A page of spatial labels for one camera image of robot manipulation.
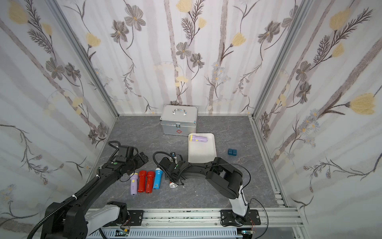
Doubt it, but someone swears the blue flashlight white head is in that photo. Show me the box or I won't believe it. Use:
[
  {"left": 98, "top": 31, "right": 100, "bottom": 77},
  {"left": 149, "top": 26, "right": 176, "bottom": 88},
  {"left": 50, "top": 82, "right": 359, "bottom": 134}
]
[{"left": 153, "top": 168, "right": 163, "bottom": 189}]

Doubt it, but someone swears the purple flashlight yellow head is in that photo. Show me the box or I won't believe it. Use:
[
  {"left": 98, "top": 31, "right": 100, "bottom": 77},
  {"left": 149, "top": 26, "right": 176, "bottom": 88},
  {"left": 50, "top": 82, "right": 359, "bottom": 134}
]
[
  {"left": 129, "top": 172, "right": 138, "bottom": 195},
  {"left": 190, "top": 134, "right": 208, "bottom": 142}
]

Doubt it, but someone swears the red flashlight white head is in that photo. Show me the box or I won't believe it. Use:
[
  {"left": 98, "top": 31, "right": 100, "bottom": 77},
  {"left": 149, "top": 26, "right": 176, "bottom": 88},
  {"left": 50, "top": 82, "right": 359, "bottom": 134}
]
[{"left": 169, "top": 182, "right": 178, "bottom": 188}]

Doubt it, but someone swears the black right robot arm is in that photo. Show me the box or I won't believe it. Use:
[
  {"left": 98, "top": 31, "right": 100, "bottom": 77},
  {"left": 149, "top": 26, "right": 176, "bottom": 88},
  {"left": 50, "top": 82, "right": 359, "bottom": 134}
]
[{"left": 153, "top": 151, "right": 261, "bottom": 227}]

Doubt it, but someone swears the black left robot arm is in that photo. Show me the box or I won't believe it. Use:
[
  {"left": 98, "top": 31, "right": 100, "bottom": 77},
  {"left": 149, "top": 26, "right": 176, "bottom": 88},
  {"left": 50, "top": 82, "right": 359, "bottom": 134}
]
[{"left": 27, "top": 140, "right": 149, "bottom": 239}]

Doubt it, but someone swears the white plastic tray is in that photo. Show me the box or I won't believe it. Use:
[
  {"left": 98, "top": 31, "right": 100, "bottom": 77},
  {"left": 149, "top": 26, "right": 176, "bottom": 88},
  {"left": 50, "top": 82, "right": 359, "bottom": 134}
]
[{"left": 188, "top": 133, "right": 217, "bottom": 163}]

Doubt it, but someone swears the silver aluminium first aid case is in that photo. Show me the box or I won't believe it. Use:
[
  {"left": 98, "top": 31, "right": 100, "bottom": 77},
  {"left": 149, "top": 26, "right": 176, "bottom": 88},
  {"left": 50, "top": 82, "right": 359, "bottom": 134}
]
[{"left": 160, "top": 105, "right": 198, "bottom": 136}]

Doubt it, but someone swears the dark teal small block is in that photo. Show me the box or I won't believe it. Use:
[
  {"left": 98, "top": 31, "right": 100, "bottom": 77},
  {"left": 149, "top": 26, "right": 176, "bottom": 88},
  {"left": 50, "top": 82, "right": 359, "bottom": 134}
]
[{"left": 227, "top": 148, "right": 237, "bottom": 156}]

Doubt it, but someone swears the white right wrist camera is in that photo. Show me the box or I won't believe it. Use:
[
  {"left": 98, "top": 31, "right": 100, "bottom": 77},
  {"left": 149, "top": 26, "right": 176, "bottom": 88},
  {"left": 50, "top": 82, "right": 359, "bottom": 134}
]
[{"left": 170, "top": 152, "right": 183, "bottom": 163}]

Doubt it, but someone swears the white cable duct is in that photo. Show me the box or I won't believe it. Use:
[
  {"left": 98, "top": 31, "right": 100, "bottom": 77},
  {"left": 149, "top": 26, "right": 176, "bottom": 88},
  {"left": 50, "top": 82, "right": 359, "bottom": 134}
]
[{"left": 102, "top": 228, "right": 243, "bottom": 239}]

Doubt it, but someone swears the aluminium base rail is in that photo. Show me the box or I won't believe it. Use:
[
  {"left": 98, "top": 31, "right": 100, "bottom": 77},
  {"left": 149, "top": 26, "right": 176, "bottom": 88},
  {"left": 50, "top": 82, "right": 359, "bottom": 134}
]
[{"left": 87, "top": 208, "right": 309, "bottom": 239}]

